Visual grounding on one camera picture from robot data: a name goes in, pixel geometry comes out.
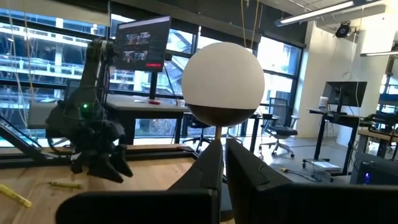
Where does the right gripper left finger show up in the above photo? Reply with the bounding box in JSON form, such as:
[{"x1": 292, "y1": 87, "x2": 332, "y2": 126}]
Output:
[{"x1": 55, "y1": 138, "x2": 224, "y2": 224}]

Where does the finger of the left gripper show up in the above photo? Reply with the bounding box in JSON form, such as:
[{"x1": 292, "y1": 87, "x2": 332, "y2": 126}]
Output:
[
  {"x1": 88, "y1": 152, "x2": 124, "y2": 184},
  {"x1": 111, "y1": 144, "x2": 134, "y2": 178}
]

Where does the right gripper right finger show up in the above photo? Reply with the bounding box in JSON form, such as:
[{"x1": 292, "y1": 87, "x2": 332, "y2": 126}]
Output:
[{"x1": 225, "y1": 138, "x2": 398, "y2": 224}]

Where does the yellow-green crayon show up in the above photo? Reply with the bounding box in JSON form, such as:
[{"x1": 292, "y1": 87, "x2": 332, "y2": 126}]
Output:
[{"x1": 48, "y1": 182, "x2": 83, "y2": 189}]

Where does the yellow highlighter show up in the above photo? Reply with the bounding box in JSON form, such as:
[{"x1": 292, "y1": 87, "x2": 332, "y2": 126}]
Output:
[{"x1": 0, "y1": 184, "x2": 33, "y2": 208}]

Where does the black equipment top right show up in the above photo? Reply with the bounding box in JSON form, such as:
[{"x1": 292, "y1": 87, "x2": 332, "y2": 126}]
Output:
[{"x1": 0, "y1": 115, "x2": 201, "y2": 170}]

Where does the light grey panel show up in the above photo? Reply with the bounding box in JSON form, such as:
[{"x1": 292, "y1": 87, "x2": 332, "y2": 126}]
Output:
[{"x1": 27, "y1": 102, "x2": 59, "y2": 130}]

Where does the grey office desk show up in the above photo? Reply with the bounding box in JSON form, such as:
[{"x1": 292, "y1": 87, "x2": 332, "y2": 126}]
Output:
[{"x1": 104, "y1": 93, "x2": 191, "y2": 146}]

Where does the grey mesh office chair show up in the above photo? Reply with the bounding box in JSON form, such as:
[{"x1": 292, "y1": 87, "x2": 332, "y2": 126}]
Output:
[{"x1": 259, "y1": 97, "x2": 299, "y2": 159}]

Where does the dark office chair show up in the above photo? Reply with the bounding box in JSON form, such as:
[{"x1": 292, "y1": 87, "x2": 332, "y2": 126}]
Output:
[{"x1": 182, "y1": 113, "x2": 215, "y2": 154}]

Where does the black computer monitor red bar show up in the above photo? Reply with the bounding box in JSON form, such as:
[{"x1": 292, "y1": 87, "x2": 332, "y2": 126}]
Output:
[{"x1": 113, "y1": 15, "x2": 172, "y2": 101}]

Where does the black computer tower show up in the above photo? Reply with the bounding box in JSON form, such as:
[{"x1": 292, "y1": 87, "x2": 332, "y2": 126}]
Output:
[{"x1": 349, "y1": 151, "x2": 398, "y2": 187}]

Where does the black standing desk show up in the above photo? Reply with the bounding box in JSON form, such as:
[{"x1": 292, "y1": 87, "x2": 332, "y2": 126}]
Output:
[{"x1": 303, "y1": 108, "x2": 376, "y2": 183}]

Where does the white canister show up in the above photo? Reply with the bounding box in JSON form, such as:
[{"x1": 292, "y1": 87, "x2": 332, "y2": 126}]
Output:
[{"x1": 318, "y1": 96, "x2": 330, "y2": 112}]

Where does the wooden workbench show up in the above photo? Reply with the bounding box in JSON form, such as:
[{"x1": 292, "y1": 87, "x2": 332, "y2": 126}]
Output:
[{"x1": 357, "y1": 126, "x2": 398, "y2": 161}]

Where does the white globe lamp black stand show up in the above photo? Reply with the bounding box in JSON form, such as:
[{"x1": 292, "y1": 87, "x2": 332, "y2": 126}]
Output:
[{"x1": 182, "y1": 42, "x2": 266, "y2": 141}]

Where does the black monitor on standing desk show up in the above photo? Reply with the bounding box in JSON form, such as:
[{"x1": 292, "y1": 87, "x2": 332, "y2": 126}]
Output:
[{"x1": 322, "y1": 81, "x2": 368, "y2": 113}]

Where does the short ceiling light strip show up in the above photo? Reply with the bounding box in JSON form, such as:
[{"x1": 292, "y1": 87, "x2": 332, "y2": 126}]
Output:
[{"x1": 359, "y1": 50, "x2": 398, "y2": 58}]

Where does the long ceiling light strip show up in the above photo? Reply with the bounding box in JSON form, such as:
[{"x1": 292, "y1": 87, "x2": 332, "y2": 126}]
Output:
[{"x1": 274, "y1": 0, "x2": 356, "y2": 27}]

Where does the large glass window wall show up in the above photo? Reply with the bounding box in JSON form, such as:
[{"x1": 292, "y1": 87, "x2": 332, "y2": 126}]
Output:
[{"x1": 0, "y1": 7, "x2": 304, "y2": 147}]

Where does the hanging tan cord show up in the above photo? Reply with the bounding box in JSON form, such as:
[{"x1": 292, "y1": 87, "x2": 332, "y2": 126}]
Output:
[
  {"x1": 249, "y1": 0, "x2": 261, "y2": 50},
  {"x1": 240, "y1": 0, "x2": 248, "y2": 49}
]

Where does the black round wall device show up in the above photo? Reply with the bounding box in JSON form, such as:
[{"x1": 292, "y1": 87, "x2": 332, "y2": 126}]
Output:
[{"x1": 335, "y1": 21, "x2": 353, "y2": 39}]

